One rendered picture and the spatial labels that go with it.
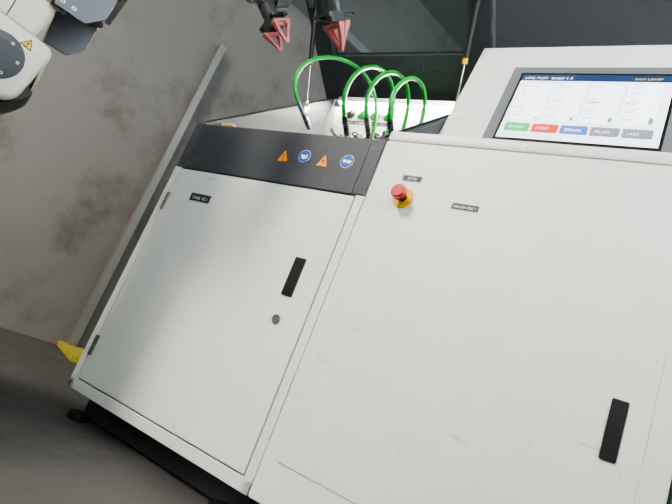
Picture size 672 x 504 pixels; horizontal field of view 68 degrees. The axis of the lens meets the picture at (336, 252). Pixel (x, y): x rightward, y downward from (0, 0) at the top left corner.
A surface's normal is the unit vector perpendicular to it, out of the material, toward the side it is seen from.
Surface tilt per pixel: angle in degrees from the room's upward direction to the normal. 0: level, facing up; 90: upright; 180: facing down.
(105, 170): 90
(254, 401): 90
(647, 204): 90
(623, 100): 76
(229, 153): 90
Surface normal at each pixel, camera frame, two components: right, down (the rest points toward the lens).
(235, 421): -0.43, -0.38
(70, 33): 0.60, 0.04
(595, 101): -0.33, -0.58
